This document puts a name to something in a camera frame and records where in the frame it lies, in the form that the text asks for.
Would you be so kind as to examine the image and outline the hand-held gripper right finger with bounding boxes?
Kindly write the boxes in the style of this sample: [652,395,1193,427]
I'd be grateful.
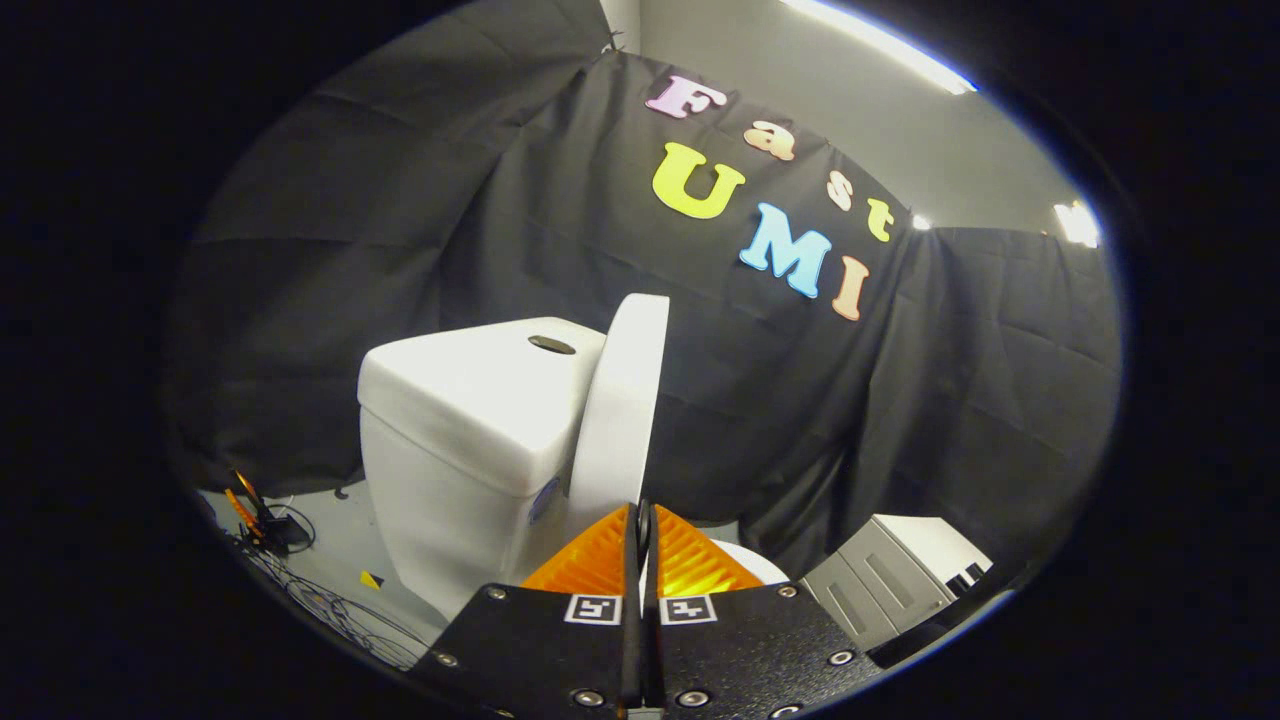
[640,503,887,720]

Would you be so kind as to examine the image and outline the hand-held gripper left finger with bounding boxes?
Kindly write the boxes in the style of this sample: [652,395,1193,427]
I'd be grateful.
[408,503,641,720]

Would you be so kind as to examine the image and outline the white toilet lid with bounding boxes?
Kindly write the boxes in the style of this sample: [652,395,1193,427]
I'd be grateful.
[567,293,672,523]

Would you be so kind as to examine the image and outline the grey drawer cabinet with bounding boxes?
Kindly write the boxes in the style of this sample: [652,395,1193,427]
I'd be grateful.
[800,515,995,653]

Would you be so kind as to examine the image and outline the orange black device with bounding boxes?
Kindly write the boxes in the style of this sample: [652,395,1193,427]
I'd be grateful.
[224,469,317,557]

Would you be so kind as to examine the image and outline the black backdrop cloth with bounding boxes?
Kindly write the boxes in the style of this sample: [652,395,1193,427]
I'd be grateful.
[165,0,1123,583]

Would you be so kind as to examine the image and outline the small ceiling light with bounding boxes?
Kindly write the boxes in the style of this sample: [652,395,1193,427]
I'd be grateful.
[1054,200,1102,249]

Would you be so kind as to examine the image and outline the tangled black cables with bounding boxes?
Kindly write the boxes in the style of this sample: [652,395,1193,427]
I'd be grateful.
[238,540,433,673]

